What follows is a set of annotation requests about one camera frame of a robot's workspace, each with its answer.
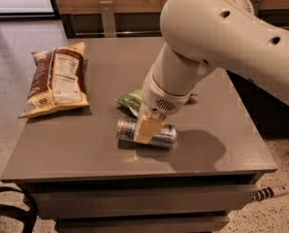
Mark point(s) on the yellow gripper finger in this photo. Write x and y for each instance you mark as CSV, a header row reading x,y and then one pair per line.
x,y
149,124

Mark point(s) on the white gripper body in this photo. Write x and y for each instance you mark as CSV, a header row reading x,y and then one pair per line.
x,y
160,99

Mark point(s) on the silver redbull can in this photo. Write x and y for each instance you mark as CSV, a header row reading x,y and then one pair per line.
x,y
126,129

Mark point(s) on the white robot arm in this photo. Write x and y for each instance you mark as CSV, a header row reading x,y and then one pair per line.
x,y
200,36

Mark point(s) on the green chip bag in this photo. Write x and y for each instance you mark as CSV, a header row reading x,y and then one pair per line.
x,y
131,101

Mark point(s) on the grey drawer cabinet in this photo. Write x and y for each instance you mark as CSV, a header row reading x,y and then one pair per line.
x,y
77,150

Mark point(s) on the upper grey drawer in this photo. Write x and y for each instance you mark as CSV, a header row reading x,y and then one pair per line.
x,y
144,202

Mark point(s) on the grey drawer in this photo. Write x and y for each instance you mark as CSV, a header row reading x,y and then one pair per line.
x,y
144,202
191,224

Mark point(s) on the brown and yellow snack bag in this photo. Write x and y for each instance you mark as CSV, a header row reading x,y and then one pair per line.
x,y
58,82

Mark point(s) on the lower grey drawer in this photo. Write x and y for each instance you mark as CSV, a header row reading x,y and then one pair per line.
x,y
191,224

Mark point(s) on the left metal bracket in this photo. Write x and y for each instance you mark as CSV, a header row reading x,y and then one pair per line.
x,y
108,20

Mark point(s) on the metal bracket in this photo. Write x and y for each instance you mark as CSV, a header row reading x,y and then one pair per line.
x,y
257,4
108,20

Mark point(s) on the white striped cable plug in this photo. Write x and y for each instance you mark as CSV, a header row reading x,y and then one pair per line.
x,y
270,192

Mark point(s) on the right metal bracket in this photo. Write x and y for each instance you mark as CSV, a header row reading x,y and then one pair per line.
x,y
257,4

